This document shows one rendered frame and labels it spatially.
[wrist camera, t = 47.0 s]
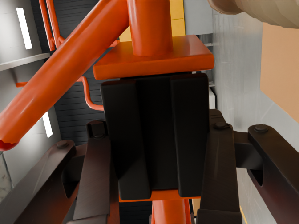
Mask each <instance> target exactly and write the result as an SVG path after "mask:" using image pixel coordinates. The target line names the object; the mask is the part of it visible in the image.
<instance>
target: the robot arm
mask: <svg viewBox="0 0 299 224"><path fill-rule="evenodd" d="M85 127H86V131H87V136H88V142H87V143H86V144H83V145H79V146H75V143H74V141H72V140H61V141H58V142H57V143H55V144H54V145H52V146H51V147H50V148H49V150H48V151H47V152H46V153H45V154H44V155H43V156H42V157H41V158H40V159H39V160H38V161H37V162H36V164H35V165H34V166H33V167H32V168H31V169H30V170H29V171H28V172H27V174H26V175H25V176H24V177H23V178H22V179H21V180H20V181H19V182H18V183H17V185H16V186H15V187H14V188H13V189H12V190H11V191H10V192H9V193H8V195H7V196H5V197H4V199H3V200H2V201H1V202H0V224H62V222H63V220H64V219H65V217H66V215H67V213H68V211H69V209H70V208H71V206H72V204H73V202H74V200H75V198H76V197H77V200H76V205H75V210H74V215H73V220H70V221H67V222H66V224H120V215H119V190H118V177H117V173H116V171H115V167H114V161H113V153H112V144H111V141H110V140H109V135H108V130H107V125H106V120H104V119H99V120H93V121H90V122H88V123H87V124H86V125H85ZM236 168H245V169H247V173H248V175H249V177H250V178H251V180H252V182H253V184H254V185H255V187H256V189H257V190H258V192H259V194H260V196H261V197H262V199H263V201H264V202H265V204H266V206H267V207H268V209H269V211H270V213H271V214H272V216H273V218H274V220H275V221H276V223H277V224H299V153H298V152H297V151H296V150H295V149H294V148H293V147H292V146H291V145H290V144H289V143H288V142H287V141H286V140H285V139H284V138H283V137H282V136H281V135H280V134H279V133H278V132H277V131H276V130H275V129H274V128H273V127H271V126H268V125H266V124H256V125H252V126H250V127H249V128H248V132H238V131H234V130H233V127H232V125H231V124H229V123H226V121H225V119H224V118H223V115H222V113H221V111H219V110H217V109H210V132H209V133H207V142H206V154H205V163H204V171H203V180H202V192H201V200H200V209H197V216H196V224H242V214H241V212H240V207H239V196H238V181H237V170H236Z"/></svg>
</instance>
